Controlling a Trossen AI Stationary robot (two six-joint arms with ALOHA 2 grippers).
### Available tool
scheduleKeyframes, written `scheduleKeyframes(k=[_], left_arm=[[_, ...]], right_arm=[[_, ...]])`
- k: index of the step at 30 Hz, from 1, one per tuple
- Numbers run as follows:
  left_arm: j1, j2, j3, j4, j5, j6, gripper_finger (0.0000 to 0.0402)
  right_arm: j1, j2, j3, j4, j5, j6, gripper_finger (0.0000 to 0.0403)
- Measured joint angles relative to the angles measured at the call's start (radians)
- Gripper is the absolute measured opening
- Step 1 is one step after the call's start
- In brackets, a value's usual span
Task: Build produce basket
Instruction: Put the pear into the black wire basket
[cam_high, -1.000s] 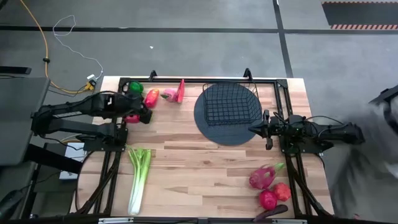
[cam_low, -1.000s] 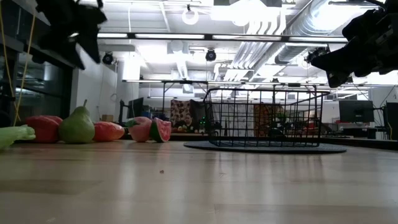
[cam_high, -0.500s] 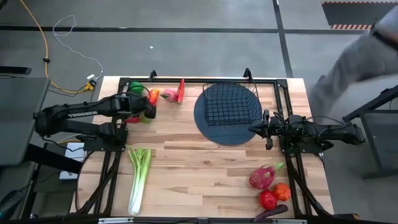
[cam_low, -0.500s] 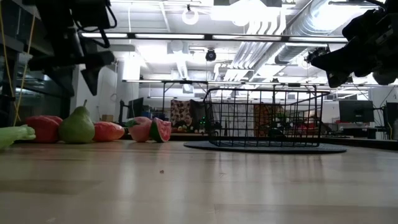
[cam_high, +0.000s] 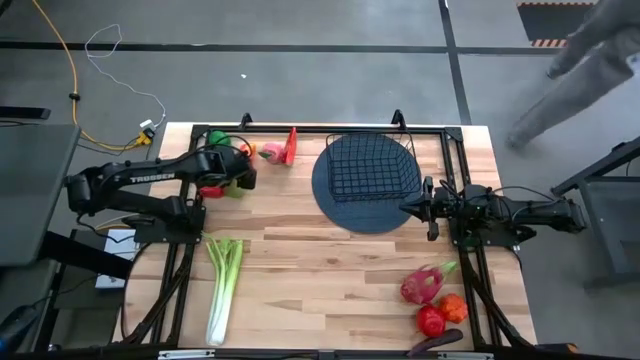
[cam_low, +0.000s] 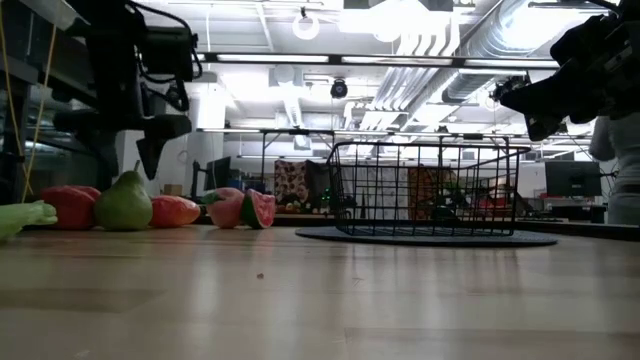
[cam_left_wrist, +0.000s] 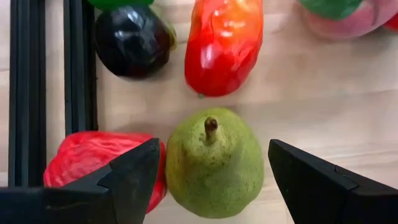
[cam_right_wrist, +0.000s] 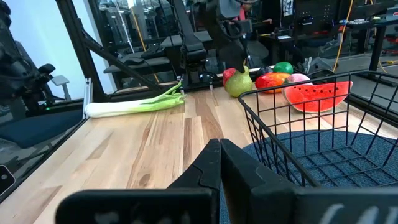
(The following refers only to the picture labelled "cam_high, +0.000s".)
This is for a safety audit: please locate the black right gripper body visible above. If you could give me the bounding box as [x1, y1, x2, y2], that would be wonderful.
[422, 175, 469, 243]

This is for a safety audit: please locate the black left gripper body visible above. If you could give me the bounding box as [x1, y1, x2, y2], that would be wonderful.
[224, 148, 259, 192]

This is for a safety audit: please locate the light green pear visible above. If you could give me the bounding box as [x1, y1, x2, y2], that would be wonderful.
[223, 179, 249, 200]

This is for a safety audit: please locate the pink peach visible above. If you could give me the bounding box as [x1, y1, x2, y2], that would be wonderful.
[258, 141, 287, 166]

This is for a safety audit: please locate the green lime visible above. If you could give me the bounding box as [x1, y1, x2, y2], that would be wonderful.
[207, 129, 232, 148]

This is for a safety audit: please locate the long red pepper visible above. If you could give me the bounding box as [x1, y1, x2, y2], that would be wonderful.
[282, 126, 299, 167]

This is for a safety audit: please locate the pink dragon fruit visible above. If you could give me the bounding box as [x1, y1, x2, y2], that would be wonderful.
[399, 260, 459, 306]

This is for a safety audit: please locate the orange fruit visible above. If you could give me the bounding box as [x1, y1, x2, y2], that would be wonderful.
[438, 293, 470, 325]

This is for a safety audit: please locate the red tomato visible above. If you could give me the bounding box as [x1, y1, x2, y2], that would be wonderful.
[416, 304, 447, 339]

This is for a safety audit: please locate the purple eggplant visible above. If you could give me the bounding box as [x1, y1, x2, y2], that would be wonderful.
[407, 328, 465, 357]

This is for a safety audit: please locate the round dark mat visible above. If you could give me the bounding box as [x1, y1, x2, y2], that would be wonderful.
[311, 133, 426, 235]

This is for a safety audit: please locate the white box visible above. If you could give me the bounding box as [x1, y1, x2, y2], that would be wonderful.
[94, 228, 139, 290]

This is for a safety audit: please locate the person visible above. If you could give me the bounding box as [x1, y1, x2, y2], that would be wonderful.
[505, 0, 640, 151]

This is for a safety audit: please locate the black hazard striped mat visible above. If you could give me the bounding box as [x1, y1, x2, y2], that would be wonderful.
[516, 1, 599, 49]

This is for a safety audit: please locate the grey desk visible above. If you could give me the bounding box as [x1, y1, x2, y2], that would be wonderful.
[0, 123, 82, 267]

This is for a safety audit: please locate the black flat bar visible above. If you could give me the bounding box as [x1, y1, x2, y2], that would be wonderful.
[0, 105, 52, 121]

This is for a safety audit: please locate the blue black chair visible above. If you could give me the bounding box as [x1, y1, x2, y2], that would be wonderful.
[0, 303, 44, 354]

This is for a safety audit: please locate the black wire basket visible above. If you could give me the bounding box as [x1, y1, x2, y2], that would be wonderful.
[325, 130, 424, 204]

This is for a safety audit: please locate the black aluminium table frame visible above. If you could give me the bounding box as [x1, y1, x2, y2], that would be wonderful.
[119, 109, 536, 351]

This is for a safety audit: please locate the white cable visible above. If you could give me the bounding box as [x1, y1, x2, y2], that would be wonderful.
[83, 23, 168, 129]

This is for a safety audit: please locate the silver metal bracket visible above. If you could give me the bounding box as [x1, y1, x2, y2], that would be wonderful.
[437, 351, 496, 360]
[157, 349, 216, 360]

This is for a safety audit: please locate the black metal table frame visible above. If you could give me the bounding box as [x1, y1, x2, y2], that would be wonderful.
[551, 134, 640, 290]

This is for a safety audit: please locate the yellow cable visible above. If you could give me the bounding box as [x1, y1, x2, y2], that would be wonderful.
[30, 0, 146, 151]

